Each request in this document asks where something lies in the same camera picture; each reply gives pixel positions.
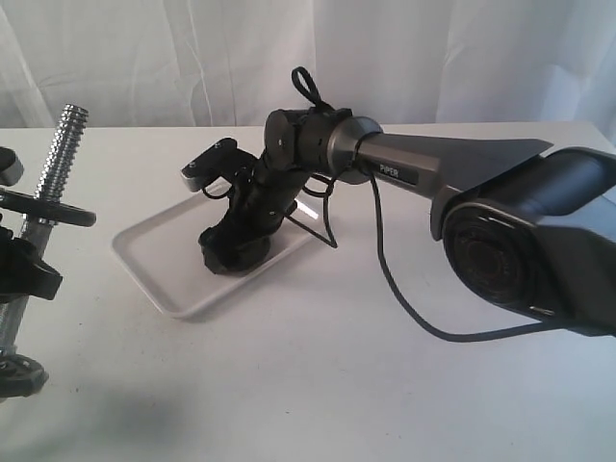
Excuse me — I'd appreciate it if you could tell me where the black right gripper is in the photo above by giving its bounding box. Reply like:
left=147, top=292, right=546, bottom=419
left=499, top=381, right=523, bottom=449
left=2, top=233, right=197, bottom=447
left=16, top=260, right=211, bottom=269
left=198, top=149, right=311, bottom=274

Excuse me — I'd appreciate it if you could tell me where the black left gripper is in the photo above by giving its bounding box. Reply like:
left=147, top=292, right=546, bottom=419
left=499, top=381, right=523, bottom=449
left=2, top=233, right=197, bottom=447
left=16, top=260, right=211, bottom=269
left=1, top=227, right=63, bottom=303

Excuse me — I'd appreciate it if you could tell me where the black weight plate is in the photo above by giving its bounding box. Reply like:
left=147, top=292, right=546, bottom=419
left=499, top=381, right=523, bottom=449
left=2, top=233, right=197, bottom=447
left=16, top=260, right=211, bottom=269
left=201, top=237, right=271, bottom=275

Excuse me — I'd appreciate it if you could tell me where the black plate end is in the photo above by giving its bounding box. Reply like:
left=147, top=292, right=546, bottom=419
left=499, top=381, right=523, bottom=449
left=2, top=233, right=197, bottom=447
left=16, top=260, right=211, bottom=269
left=1, top=188, right=96, bottom=227

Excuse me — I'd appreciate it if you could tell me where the chrome threaded dumbbell bar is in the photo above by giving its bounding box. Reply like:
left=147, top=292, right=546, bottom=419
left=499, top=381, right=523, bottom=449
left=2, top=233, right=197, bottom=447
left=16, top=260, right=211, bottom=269
left=1, top=104, right=89, bottom=355

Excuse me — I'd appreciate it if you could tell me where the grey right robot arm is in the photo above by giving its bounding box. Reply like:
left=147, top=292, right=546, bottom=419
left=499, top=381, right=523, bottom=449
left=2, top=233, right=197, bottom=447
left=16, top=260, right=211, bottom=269
left=183, top=106, right=615, bottom=343

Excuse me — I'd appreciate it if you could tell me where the white plastic tray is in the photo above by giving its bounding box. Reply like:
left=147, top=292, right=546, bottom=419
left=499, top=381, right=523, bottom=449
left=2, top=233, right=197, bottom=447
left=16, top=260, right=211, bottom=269
left=112, top=194, right=315, bottom=320

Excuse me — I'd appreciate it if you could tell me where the white backdrop curtain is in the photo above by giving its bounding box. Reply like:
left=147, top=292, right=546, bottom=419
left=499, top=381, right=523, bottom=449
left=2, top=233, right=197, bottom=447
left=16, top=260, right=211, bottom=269
left=1, top=0, right=615, bottom=139

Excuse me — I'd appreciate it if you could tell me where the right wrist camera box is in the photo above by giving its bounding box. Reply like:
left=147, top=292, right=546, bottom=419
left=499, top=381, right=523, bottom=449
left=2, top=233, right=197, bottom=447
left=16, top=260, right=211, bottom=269
left=181, top=138, right=255, bottom=193

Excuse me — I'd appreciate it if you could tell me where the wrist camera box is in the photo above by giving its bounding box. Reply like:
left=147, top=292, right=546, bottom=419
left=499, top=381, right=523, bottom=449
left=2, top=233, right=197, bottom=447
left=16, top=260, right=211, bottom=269
left=0, top=146, right=24, bottom=187
left=181, top=138, right=255, bottom=193

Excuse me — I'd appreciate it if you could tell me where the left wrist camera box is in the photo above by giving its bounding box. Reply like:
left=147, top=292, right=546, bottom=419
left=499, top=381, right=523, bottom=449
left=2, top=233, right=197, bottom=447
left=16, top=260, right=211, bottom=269
left=0, top=146, right=24, bottom=187

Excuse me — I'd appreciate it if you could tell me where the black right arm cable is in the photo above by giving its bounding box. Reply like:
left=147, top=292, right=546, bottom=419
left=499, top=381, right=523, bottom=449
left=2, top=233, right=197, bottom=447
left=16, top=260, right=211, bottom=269
left=201, top=65, right=564, bottom=345

